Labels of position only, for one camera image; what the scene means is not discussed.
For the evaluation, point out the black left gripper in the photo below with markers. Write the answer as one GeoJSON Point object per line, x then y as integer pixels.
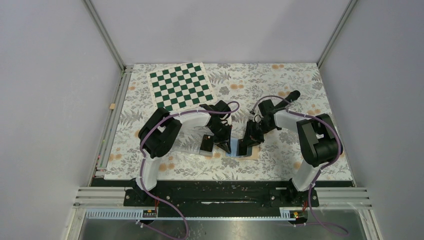
{"type": "Point", "coordinates": [226, 144]}

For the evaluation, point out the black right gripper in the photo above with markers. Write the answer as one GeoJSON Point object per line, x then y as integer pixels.
{"type": "Point", "coordinates": [251, 138]}

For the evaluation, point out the beige leather card holder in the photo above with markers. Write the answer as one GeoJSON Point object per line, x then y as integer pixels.
{"type": "Point", "coordinates": [251, 154]}

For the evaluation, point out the stack of credit cards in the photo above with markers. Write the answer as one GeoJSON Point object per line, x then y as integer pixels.
{"type": "Point", "coordinates": [207, 144]}

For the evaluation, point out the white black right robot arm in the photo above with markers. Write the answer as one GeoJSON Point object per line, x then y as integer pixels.
{"type": "Point", "coordinates": [320, 145]}

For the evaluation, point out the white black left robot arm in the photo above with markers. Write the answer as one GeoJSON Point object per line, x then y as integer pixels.
{"type": "Point", "coordinates": [160, 132]}

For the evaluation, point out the clear plastic card box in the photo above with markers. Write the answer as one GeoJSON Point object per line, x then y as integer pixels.
{"type": "Point", "coordinates": [190, 141]}

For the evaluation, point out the floral patterned table mat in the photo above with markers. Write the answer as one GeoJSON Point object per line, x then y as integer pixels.
{"type": "Point", "coordinates": [280, 155]}

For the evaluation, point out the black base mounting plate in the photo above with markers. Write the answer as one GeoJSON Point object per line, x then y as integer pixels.
{"type": "Point", "coordinates": [240, 197]}

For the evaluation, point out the green white checkerboard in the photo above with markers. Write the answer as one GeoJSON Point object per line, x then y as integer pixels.
{"type": "Point", "coordinates": [181, 87]}

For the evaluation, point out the white slotted cable duct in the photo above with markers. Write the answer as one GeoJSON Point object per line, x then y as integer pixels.
{"type": "Point", "coordinates": [151, 214]}

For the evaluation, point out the aluminium frame rail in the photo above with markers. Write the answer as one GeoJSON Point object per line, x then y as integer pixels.
{"type": "Point", "coordinates": [97, 174]}

